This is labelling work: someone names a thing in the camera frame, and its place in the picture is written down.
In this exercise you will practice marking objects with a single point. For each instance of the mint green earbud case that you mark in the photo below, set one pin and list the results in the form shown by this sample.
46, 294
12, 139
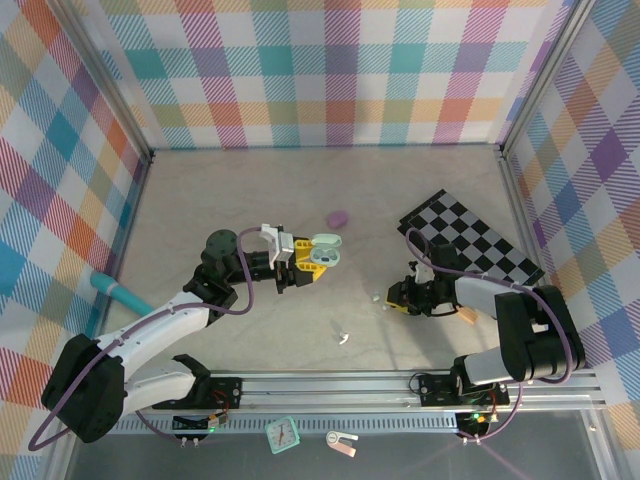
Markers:
327, 240

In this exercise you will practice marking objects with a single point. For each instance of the purple earbud case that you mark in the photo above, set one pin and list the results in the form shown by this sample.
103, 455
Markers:
337, 219

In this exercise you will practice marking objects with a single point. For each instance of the white earbud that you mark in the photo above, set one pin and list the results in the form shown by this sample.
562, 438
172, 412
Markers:
343, 341

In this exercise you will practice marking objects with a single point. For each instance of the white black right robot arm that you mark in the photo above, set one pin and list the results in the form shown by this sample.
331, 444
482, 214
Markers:
530, 340

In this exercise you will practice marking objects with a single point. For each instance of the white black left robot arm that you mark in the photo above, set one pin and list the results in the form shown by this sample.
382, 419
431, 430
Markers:
160, 320

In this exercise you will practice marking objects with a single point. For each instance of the wooden block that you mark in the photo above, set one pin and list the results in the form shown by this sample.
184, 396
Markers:
469, 316

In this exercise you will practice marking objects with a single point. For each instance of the black white checkerboard panel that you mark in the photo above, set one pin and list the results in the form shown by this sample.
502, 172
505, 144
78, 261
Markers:
475, 235

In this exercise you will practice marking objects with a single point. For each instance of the small controller board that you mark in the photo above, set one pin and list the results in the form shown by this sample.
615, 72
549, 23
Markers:
210, 422
475, 419

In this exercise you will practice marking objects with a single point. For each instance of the pink white hand tool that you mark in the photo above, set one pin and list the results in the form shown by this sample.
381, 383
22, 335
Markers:
340, 442

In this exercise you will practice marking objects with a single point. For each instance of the mint green alarm clock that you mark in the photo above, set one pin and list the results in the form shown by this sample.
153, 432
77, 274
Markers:
282, 435

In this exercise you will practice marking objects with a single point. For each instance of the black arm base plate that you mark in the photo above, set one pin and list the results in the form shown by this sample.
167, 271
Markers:
435, 390
225, 392

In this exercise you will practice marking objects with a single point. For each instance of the aluminium mounting rail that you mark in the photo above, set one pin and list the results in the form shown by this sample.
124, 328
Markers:
325, 390

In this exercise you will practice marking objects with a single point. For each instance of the aluminium frame side rail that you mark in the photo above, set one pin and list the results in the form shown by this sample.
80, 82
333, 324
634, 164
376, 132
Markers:
137, 200
515, 200

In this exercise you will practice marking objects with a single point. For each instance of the aluminium frame post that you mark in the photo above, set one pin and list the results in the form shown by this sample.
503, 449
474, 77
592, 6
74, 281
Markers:
117, 95
544, 75

